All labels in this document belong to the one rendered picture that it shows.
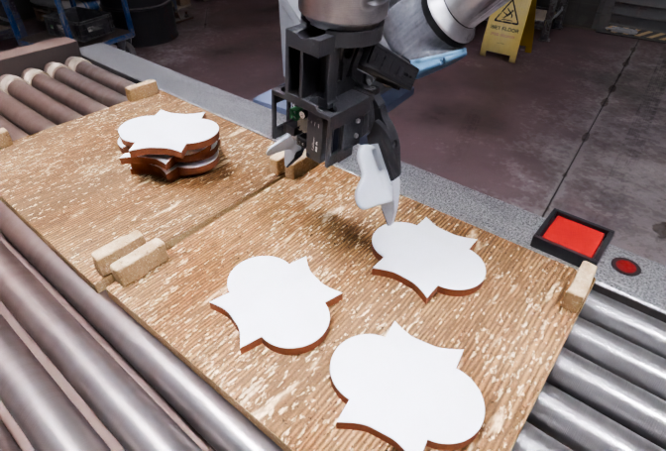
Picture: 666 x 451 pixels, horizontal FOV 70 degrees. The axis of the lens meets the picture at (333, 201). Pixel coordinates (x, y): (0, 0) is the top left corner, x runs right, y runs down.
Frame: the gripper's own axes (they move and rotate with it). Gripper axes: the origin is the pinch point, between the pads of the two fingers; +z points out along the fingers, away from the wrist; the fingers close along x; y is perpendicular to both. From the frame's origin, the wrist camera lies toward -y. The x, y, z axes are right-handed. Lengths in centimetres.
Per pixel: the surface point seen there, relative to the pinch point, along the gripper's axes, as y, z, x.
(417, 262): -1.3, 4.6, 10.7
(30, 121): 9, 14, -65
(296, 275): 8.8, 5.5, 1.8
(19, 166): 18, 11, -46
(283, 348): 16.4, 5.2, 7.3
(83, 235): 19.8, 8.9, -23.6
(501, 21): -337, 80, -106
